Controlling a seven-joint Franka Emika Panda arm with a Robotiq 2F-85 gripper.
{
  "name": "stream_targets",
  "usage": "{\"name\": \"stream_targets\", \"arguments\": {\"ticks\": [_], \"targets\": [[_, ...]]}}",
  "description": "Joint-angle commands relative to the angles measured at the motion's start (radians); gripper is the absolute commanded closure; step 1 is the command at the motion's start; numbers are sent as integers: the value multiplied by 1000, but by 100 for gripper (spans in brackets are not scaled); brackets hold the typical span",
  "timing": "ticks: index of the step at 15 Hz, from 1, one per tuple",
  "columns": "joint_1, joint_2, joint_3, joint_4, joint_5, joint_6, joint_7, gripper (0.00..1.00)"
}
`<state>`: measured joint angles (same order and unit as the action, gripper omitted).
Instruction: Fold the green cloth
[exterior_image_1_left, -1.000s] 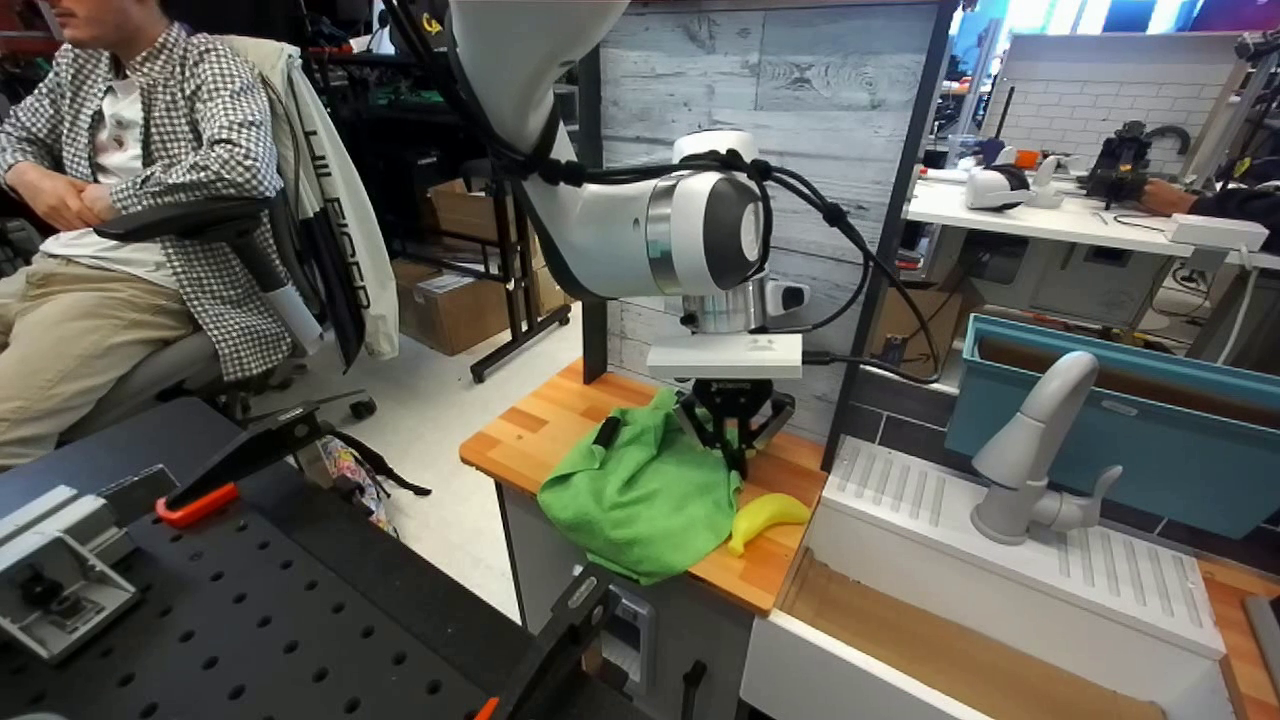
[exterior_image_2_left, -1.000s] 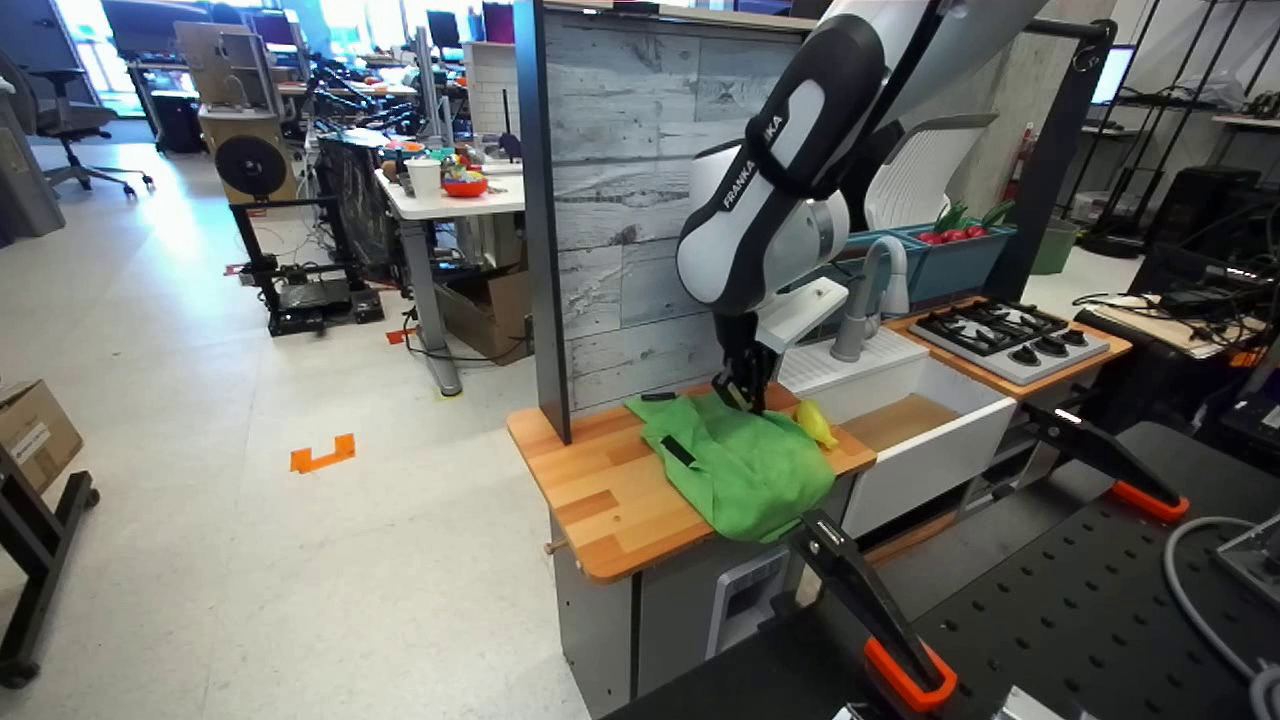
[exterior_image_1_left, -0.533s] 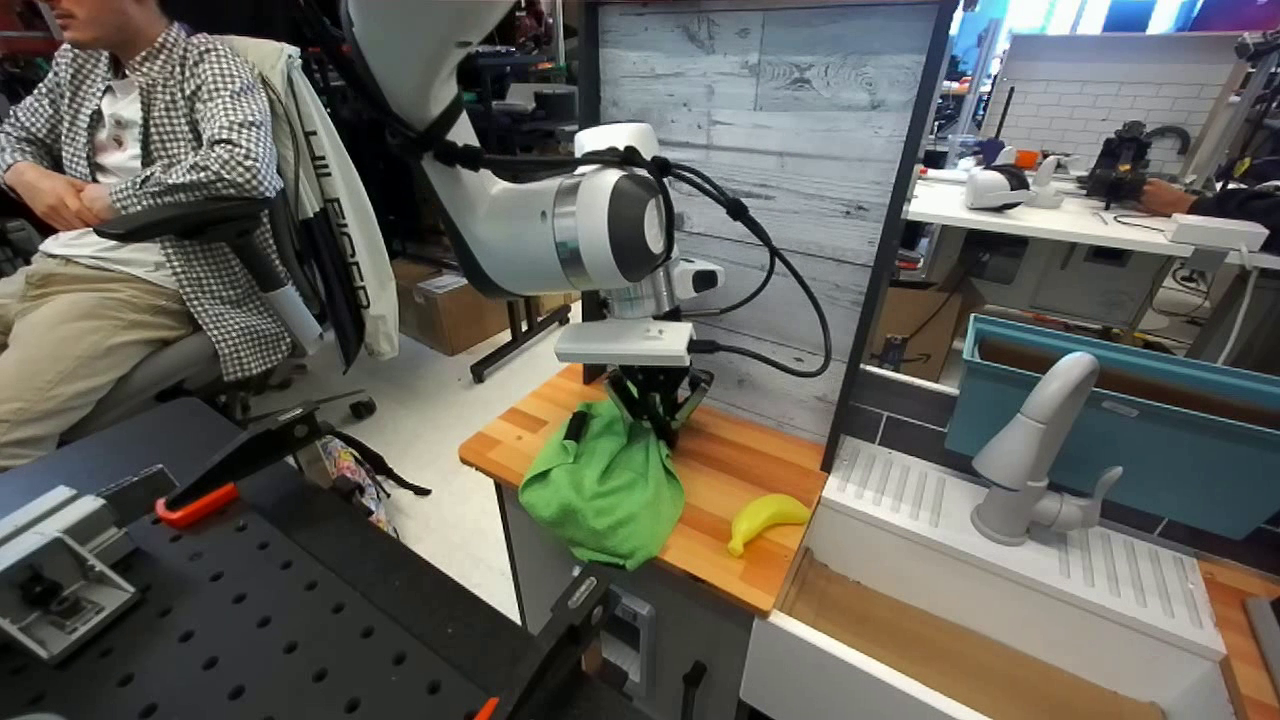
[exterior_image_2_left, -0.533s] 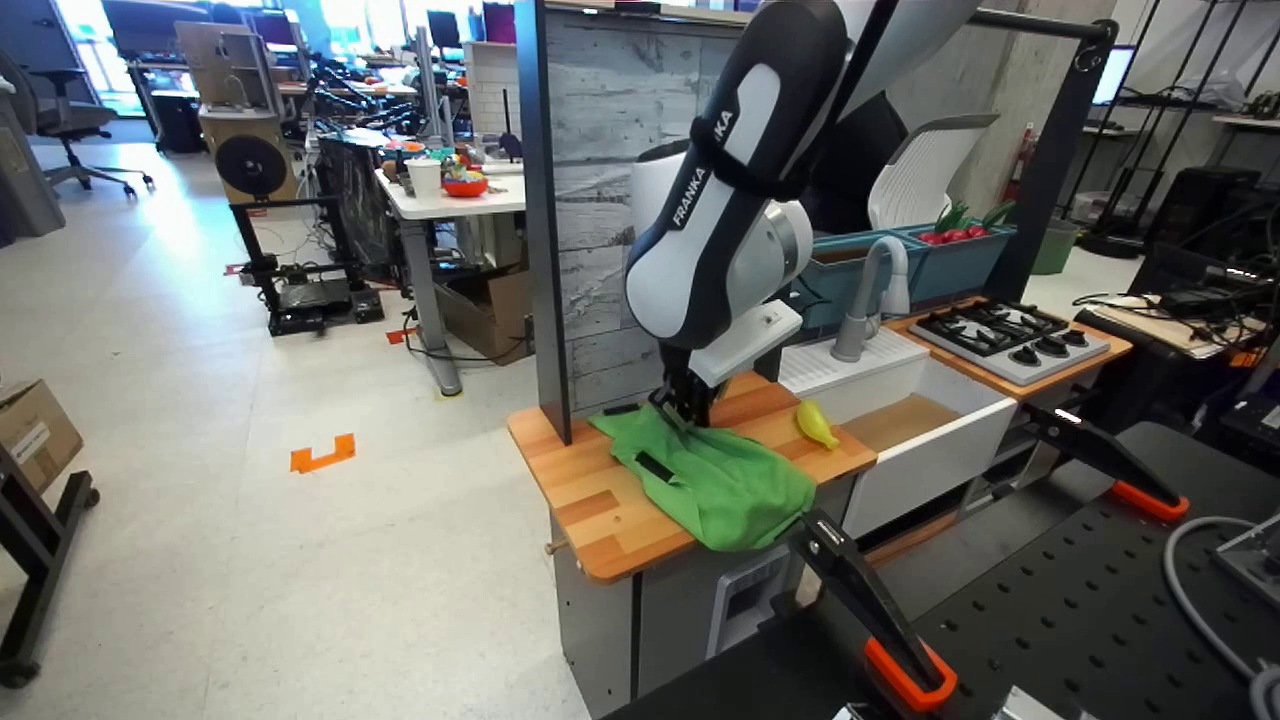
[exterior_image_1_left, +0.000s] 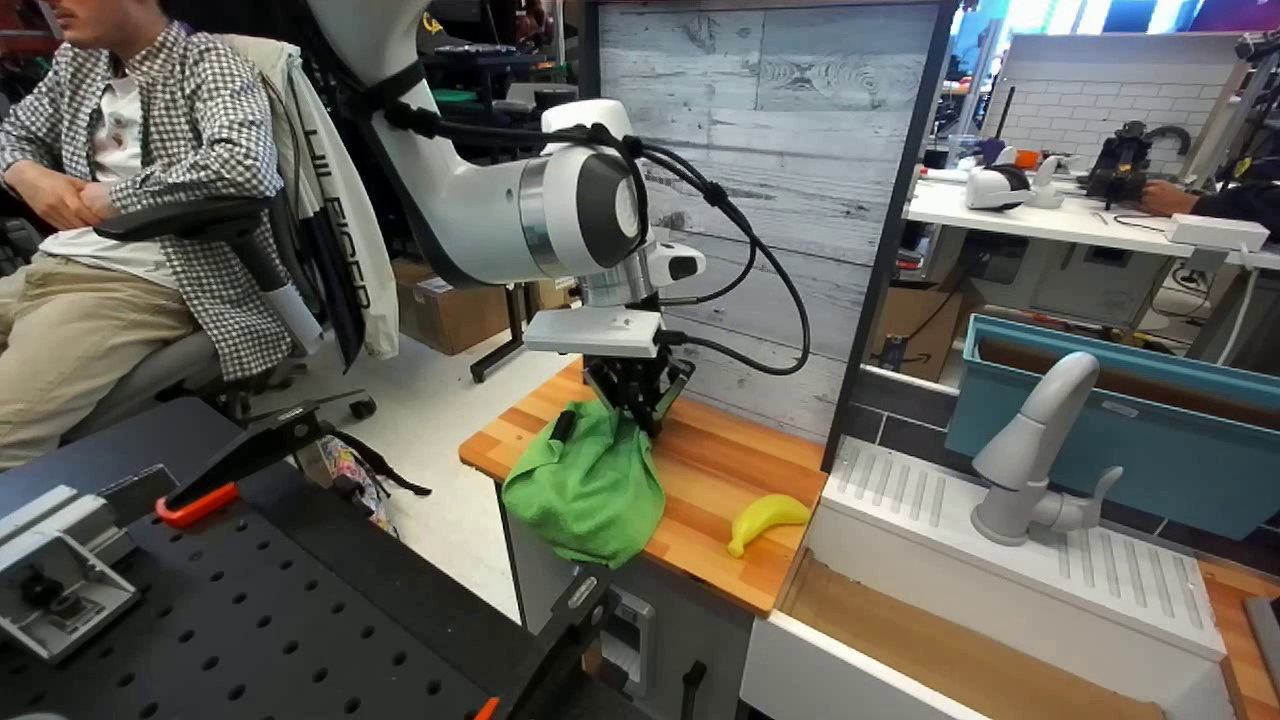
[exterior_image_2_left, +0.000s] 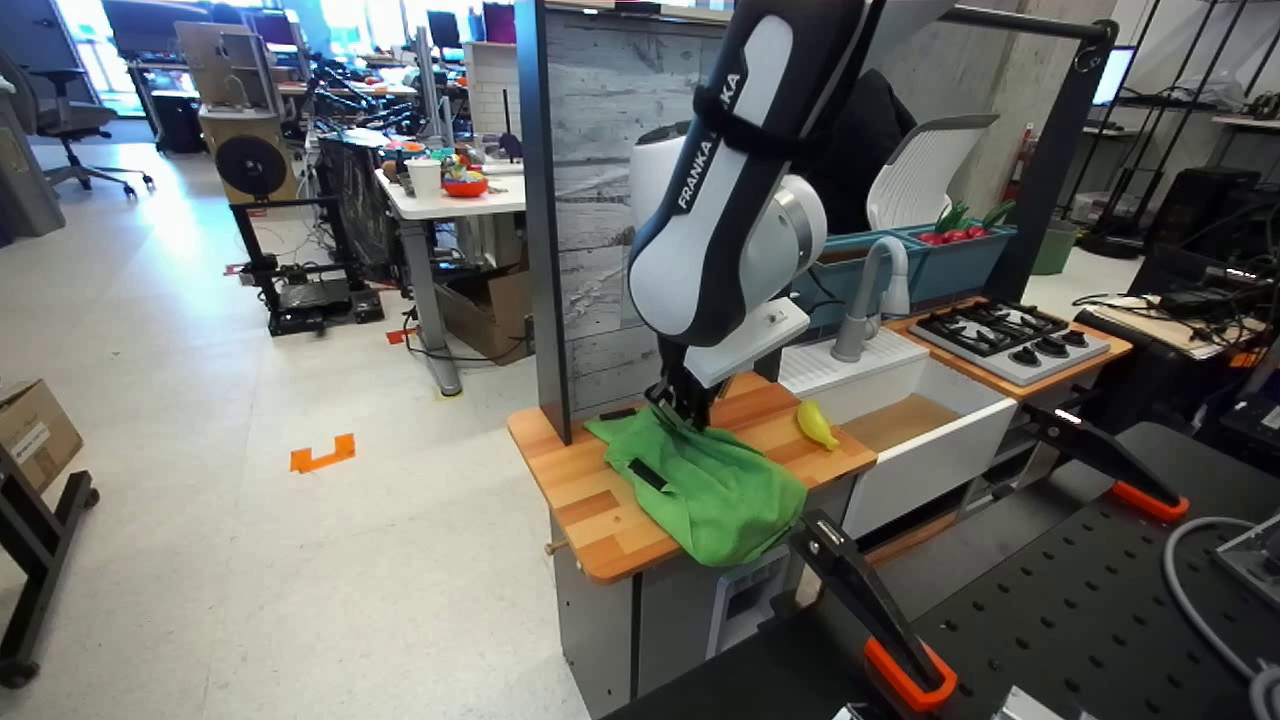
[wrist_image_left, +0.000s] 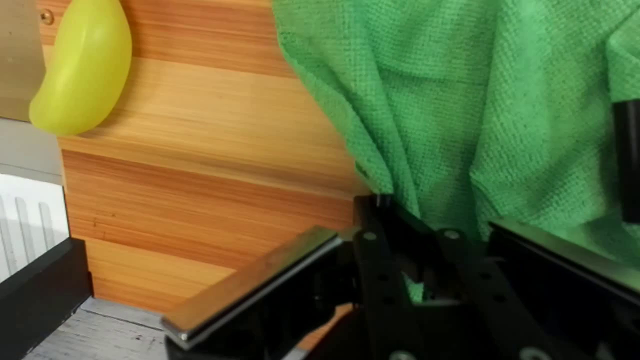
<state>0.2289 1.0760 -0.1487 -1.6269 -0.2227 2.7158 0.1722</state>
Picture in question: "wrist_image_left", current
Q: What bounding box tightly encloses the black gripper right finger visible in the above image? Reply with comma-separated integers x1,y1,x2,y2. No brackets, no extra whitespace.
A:
432,219,640,360

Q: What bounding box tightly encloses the yellow toy banana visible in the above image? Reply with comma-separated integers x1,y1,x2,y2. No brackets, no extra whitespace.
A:
25,0,134,138

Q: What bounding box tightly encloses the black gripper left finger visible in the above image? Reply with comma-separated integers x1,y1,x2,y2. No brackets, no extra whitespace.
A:
159,192,437,360

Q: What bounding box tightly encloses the green cloth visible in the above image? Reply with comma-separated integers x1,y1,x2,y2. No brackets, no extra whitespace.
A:
270,0,640,268

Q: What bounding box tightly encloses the white sink basin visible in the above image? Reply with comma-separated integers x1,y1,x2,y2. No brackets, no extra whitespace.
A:
0,0,72,281

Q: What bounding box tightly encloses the black metal frame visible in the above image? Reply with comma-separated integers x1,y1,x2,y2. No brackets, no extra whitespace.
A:
0,235,96,360

